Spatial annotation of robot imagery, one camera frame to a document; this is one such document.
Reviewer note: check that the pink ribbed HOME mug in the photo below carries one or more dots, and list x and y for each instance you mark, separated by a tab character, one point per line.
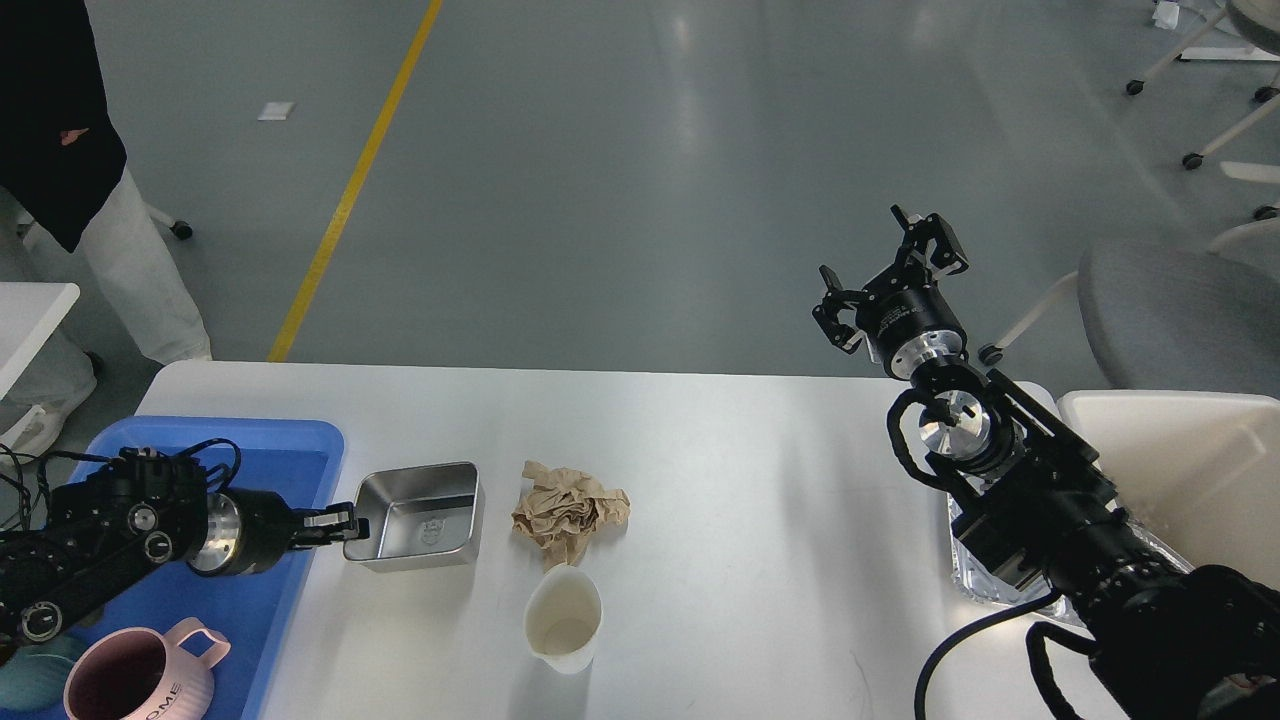
138	673

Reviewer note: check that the crumpled brown paper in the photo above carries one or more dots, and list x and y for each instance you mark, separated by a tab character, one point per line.
562	510

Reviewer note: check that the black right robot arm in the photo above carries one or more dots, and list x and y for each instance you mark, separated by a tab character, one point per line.
1165	642

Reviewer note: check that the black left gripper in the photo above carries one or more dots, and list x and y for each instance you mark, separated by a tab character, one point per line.
249	530

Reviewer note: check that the stainless steel rectangular box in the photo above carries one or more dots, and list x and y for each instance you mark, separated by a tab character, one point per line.
419	518

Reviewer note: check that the person in white trousers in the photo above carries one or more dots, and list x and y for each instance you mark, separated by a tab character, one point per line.
66	181

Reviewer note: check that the aluminium foil tray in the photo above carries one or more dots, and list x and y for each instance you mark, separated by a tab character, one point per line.
977	583

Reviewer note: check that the white chair left background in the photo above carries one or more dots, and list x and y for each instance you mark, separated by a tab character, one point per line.
178	228

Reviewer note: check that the white side table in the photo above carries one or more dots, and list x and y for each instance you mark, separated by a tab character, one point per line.
30	312

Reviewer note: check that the beige plastic bin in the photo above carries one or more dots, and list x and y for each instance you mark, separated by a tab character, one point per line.
1200	469

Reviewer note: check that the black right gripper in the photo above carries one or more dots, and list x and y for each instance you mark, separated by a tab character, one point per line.
900	315

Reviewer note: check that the white paper cup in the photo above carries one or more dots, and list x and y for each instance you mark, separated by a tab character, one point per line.
562	619

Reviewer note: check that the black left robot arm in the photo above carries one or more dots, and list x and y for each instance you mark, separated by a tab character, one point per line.
136	512

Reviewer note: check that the blue plastic tray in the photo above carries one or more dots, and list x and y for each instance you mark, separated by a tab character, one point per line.
298	459

